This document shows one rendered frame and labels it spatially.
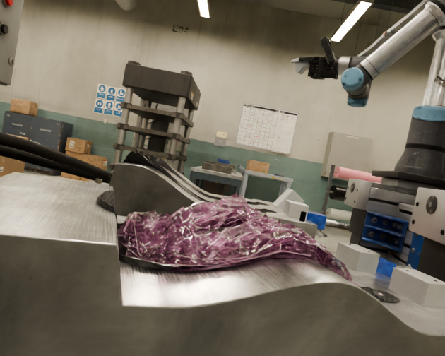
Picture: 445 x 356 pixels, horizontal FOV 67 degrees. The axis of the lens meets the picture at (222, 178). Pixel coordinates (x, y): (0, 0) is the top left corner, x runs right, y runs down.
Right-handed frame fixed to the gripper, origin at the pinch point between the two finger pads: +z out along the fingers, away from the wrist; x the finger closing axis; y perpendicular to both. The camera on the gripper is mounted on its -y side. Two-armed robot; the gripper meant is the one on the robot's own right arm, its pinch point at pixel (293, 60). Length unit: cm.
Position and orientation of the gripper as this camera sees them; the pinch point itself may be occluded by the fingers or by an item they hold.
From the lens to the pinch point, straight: 158.3
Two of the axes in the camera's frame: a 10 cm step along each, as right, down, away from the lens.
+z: -8.4, -1.9, 5.1
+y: -1.2, 9.8, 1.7
